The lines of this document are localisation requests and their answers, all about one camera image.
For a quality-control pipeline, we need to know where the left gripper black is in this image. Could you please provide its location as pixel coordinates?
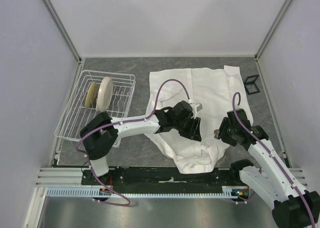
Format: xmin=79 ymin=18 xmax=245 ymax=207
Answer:
xmin=173 ymin=115 xmax=202 ymax=142

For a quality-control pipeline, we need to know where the white shirt garment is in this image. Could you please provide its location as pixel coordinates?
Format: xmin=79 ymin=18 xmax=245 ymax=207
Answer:
xmin=146 ymin=65 xmax=254 ymax=174

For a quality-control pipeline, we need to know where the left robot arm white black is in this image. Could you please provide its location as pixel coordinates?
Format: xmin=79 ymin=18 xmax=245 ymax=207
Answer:
xmin=79 ymin=101 xmax=202 ymax=185

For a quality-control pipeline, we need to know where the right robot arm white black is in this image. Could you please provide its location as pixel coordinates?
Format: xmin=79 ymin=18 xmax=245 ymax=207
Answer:
xmin=214 ymin=109 xmax=320 ymax=228

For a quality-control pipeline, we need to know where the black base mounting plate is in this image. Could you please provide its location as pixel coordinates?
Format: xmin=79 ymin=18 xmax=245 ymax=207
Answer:
xmin=81 ymin=167 xmax=244 ymax=187

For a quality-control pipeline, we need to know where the black square open case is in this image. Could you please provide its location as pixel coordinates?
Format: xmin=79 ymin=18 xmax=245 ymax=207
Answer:
xmin=243 ymin=74 xmax=261 ymax=95

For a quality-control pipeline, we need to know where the cream plate large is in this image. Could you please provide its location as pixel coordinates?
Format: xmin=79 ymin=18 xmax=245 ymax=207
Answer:
xmin=96 ymin=76 xmax=113 ymax=112

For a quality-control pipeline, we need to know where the beige plate small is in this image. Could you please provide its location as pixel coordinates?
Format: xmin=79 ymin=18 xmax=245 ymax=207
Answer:
xmin=84 ymin=82 xmax=98 ymax=108

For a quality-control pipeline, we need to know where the light blue cable duct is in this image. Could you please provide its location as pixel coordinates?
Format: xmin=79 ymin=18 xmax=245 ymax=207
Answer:
xmin=46 ymin=187 xmax=236 ymax=199

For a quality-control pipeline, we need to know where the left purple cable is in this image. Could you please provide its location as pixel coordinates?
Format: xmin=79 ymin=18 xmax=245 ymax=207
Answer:
xmin=75 ymin=79 xmax=191 ymax=207

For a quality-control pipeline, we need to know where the purple cable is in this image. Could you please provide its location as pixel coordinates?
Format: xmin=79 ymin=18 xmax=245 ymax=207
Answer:
xmin=232 ymin=92 xmax=316 ymax=228
xmin=75 ymin=79 xmax=191 ymax=207

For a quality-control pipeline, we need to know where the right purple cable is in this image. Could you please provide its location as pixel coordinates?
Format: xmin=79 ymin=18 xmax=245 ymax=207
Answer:
xmin=232 ymin=92 xmax=316 ymax=228

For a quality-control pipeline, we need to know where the white wire dish rack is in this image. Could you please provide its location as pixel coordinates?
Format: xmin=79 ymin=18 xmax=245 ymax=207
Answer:
xmin=54 ymin=70 xmax=136 ymax=142

